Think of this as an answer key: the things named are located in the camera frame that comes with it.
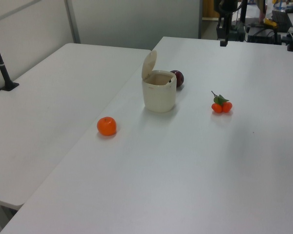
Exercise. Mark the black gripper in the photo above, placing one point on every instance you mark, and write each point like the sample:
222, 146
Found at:
225, 5

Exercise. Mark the cream garbage bin with lid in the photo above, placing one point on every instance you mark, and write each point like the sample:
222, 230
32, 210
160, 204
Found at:
158, 93

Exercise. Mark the black vertical pole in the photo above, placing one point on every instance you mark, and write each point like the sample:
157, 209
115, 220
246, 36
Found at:
243, 19

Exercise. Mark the black equipment box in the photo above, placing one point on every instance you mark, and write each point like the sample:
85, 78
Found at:
262, 34

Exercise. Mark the yellow tool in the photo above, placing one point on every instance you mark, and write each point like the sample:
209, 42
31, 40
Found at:
270, 22

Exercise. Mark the dark red plum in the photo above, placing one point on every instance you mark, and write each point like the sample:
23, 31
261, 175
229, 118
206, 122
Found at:
179, 77

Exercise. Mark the black keyboard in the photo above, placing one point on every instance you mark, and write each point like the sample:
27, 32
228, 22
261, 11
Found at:
280, 17

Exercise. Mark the small orange fruits with leaves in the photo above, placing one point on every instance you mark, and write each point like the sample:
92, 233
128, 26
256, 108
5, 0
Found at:
221, 106

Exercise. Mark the black computer mouse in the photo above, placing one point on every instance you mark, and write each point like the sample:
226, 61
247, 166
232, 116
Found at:
291, 10

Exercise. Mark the orange tangerine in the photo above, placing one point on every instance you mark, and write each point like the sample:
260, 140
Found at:
107, 126

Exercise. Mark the black camera stand pole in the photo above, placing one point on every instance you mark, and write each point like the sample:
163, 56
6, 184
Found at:
1, 65

